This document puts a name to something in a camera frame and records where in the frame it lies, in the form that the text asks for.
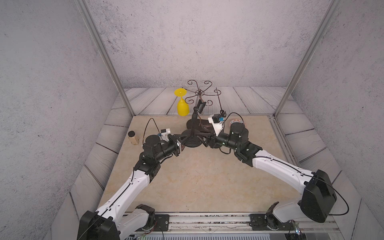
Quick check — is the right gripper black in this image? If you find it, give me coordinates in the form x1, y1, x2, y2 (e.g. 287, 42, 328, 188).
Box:
195, 124, 241, 153

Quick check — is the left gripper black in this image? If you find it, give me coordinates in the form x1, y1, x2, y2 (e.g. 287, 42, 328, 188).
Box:
153, 134, 190, 164

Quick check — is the spare black microphone pole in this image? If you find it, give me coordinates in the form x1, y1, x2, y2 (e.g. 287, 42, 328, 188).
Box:
190, 99, 206, 142

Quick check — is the black microphone stand pole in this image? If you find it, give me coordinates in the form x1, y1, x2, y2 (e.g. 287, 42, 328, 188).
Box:
220, 110, 227, 118

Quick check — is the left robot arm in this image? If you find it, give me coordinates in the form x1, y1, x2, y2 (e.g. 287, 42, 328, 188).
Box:
77, 135, 182, 240

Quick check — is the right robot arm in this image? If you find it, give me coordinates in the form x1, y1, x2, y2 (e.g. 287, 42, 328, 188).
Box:
208, 121, 337, 229

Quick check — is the dark oval stand base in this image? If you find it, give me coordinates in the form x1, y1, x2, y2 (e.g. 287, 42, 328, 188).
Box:
187, 119, 214, 133

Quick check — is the red blue patterned bowl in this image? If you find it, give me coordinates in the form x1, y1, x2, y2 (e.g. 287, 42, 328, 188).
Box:
230, 119, 244, 126

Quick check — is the spice jar black lid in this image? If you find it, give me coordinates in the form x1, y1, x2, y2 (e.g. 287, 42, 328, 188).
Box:
128, 131, 140, 145

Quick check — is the yellow plastic goblet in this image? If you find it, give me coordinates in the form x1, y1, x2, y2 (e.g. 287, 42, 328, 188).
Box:
174, 88, 190, 117

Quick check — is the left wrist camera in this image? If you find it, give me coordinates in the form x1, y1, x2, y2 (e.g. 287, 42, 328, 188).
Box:
160, 129, 171, 142

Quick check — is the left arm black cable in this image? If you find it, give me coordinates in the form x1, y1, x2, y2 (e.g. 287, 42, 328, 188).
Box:
142, 117, 161, 145

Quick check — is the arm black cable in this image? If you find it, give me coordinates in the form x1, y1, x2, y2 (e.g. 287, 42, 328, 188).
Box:
311, 173, 350, 216
142, 117, 161, 145

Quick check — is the scrolled wire holder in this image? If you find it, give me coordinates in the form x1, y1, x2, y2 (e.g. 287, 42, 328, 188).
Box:
184, 80, 223, 115

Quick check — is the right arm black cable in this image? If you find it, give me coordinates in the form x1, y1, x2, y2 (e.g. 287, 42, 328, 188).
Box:
311, 173, 350, 216

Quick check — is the aluminium front rail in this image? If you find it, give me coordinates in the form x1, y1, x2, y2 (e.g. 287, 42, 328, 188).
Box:
79, 211, 343, 240

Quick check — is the aluminium left corner post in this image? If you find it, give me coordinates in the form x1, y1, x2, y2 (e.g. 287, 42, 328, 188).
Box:
75, 0, 135, 117

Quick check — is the aluminium corner post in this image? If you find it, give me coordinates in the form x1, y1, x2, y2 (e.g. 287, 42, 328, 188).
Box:
273, 0, 342, 119
75, 0, 135, 117

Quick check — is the aluminium right corner post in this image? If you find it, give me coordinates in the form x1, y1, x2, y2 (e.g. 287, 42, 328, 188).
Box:
273, 0, 342, 119

